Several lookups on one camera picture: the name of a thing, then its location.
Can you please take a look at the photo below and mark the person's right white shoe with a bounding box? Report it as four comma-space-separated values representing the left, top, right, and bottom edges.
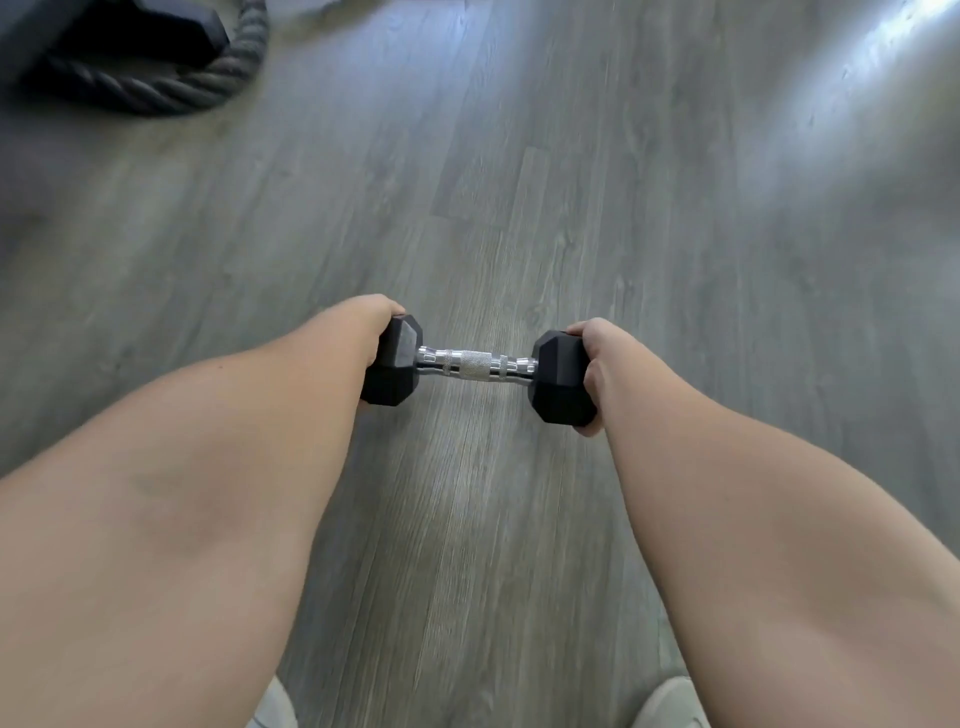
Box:
633, 677, 714, 728

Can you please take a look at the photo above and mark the person's left white shoe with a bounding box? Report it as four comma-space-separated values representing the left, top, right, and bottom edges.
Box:
247, 675, 292, 728

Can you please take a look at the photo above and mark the person's white shoe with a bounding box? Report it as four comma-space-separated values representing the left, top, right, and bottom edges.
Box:
633, 677, 714, 728
247, 675, 292, 728

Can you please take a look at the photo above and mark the person's left forearm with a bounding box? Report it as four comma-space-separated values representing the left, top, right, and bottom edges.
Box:
0, 311, 376, 728

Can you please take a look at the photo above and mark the person's right forearm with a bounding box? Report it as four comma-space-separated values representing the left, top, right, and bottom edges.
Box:
600, 348, 960, 728

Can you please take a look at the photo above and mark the thick grey battle rope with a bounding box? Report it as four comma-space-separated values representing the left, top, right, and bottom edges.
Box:
33, 0, 270, 117

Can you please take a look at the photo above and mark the person's left hand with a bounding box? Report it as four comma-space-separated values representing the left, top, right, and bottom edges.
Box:
317, 294, 408, 410

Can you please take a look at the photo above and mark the person's right hand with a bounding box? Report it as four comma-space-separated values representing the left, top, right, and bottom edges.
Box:
564, 318, 652, 439

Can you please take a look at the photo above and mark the black hex dumbbell chrome handle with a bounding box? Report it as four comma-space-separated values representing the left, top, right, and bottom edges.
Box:
360, 315, 600, 428

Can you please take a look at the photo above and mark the large black hex dumbbell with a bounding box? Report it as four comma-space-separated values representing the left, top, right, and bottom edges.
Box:
45, 0, 230, 70

